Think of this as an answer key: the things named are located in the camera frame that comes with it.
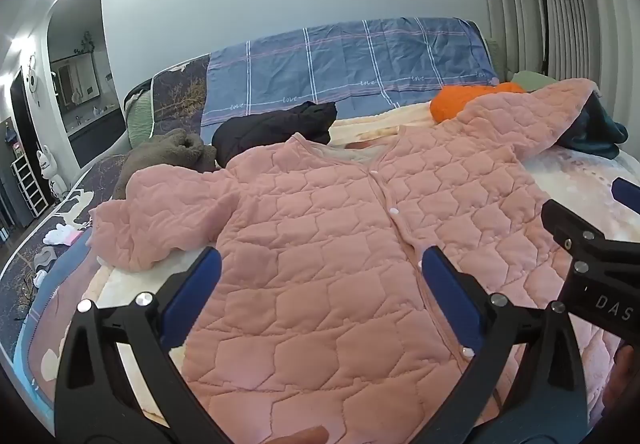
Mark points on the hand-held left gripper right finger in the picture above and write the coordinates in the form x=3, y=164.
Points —
x=450, y=294

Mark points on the white shelf rack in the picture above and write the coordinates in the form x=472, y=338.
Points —
x=30, y=186

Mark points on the orange puffer jacket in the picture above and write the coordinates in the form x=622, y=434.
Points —
x=457, y=101

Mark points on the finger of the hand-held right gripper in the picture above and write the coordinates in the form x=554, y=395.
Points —
x=570, y=224
x=629, y=194

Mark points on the black puffer jacket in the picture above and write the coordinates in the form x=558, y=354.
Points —
x=270, y=129

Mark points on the blue plaid pillow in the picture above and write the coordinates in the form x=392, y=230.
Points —
x=340, y=64

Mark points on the white socks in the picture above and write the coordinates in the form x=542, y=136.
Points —
x=61, y=234

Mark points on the square wall mirror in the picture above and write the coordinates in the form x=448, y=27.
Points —
x=75, y=81

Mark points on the white wall decoration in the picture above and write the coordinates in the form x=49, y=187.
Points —
x=33, y=84

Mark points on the grey pleated curtain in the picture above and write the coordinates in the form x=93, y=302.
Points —
x=590, y=24

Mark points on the dark teal garment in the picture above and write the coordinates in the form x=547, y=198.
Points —
x=597, y=129

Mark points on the green pillow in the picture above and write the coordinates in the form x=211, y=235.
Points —
x=532, y=80
x=139, y=119

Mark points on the cream bear printed blanket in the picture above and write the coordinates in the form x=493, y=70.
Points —
x=575, y=174

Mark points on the arched wall niche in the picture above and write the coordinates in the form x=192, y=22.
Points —
x=80, y=74

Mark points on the dark floral pillow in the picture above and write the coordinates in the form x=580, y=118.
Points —
x=180, y=94

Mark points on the grey-brown fleece garment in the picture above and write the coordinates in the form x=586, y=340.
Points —
x=160, y=154

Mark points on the white bear figurine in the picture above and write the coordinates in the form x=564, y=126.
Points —
x=50, y=174

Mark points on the pink quilted jacket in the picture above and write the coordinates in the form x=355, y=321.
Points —
x=340, y=234

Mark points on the person's right hand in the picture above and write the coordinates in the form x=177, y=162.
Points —
x=625, y=371

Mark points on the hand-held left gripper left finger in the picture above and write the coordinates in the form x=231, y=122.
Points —
x=196, y=291

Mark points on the dark vanity cabinet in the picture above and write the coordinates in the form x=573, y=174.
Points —
x=97, y=136

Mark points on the dark floral bed quilt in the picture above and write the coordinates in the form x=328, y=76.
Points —
x=65, y=224

